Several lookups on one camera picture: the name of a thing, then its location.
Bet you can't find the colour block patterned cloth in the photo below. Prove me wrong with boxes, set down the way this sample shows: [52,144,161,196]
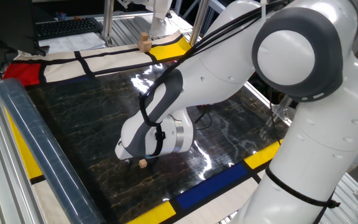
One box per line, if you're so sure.
[1,29,285,224]

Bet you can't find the black marble vinyl sheet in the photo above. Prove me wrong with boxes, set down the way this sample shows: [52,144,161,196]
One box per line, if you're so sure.
[0,52,291,224]

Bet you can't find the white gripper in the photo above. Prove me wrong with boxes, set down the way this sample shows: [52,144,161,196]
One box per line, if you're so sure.
[114,139,160,167]

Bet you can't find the aluminium frame post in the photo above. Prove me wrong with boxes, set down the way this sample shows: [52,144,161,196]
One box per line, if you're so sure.
[188,0,211,47]
[103,0,115,48]

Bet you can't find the aluminium frame brace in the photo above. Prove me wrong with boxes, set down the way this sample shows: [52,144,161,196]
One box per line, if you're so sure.
[270,95,293,121]

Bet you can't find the black keyboard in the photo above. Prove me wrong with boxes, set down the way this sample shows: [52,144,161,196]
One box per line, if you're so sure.
[35,17,104,41]

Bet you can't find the white paper sheets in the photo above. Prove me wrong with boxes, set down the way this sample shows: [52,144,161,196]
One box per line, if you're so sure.
[39,32,107,54]

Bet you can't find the stacked wooden blocks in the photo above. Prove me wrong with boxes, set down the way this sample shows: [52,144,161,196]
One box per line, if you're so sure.
[137,32,153,53]

